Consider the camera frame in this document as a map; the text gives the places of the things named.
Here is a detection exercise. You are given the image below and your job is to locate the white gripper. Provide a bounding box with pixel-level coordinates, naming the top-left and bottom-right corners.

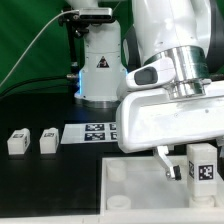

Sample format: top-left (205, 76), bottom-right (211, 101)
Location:
top-left (116, 81), bottom-right (224, 181)

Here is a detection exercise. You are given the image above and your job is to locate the white square table top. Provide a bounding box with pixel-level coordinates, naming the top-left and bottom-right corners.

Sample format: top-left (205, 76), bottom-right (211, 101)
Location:
top-left (100, 156), bottom-right (224, 224)

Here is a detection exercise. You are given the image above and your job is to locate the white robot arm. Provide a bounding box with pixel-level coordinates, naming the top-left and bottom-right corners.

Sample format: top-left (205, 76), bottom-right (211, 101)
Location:
top-left (67, 0), bottom-right (224, 180)

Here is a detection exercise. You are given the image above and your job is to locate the white sheet with markers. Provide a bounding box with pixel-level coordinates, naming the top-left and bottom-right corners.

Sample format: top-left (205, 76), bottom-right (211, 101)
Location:
top-left (61, 122), bottom-right (117, 144)

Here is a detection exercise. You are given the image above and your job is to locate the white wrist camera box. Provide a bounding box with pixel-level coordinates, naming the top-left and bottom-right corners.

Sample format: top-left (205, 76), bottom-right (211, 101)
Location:
top-left (125, 57), bottom-right (176, 91)

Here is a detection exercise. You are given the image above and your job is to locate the black cable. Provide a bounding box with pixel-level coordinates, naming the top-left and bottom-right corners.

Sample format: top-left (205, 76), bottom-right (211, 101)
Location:
top-left (0, 74), bottom-right (80, 100)

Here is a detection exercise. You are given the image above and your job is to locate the grey camera on stand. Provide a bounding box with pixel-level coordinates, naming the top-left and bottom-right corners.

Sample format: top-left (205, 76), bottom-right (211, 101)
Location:
top-left (79, 8), bottom-right (112, 21)

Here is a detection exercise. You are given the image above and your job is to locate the black camera stand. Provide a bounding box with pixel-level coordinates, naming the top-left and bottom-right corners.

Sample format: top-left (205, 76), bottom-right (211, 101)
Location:
top-left (58, 13), bottom-right (88, 83)

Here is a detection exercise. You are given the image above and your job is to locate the white cable left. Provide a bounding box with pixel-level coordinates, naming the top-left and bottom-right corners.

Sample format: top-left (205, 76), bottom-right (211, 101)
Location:
top-left (0, 9), bottom-right (80, 89)

